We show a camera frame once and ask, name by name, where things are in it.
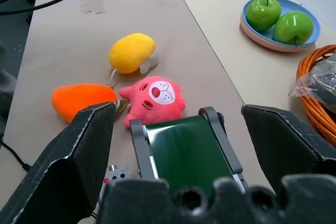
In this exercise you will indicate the clear tape strip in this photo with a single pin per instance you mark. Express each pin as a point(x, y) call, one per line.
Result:
point(92, 2)

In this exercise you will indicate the orange plush carrot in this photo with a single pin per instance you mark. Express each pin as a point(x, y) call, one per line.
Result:
point(78, 98)

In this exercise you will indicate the blue and pink plate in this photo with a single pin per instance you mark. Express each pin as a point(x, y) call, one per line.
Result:
point(281, 24)

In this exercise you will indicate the green apple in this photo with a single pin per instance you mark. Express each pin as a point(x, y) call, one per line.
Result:
point(293, 27)
point(263, 13)

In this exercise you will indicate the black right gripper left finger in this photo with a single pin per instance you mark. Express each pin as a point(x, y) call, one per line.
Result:
point(71, 161)

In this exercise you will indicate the yellow plush toy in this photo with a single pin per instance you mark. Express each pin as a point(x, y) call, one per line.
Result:
point(130, 53)

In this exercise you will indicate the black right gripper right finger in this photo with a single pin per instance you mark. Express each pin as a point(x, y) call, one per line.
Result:
point(286, 142)

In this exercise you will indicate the grey box with red button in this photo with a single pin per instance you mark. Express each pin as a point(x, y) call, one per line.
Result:
point(114, 179)

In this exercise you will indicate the orange woven basket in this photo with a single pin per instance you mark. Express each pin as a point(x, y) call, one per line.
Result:
point(313, 98)

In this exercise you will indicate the clear plastic bag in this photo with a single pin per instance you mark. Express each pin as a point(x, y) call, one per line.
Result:
point(317, 79)

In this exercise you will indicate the green conveyor belt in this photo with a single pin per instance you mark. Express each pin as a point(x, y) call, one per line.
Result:
point(186, 153)

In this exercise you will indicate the pink plush animal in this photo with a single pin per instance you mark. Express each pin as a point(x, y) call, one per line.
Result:
point(155, 100)

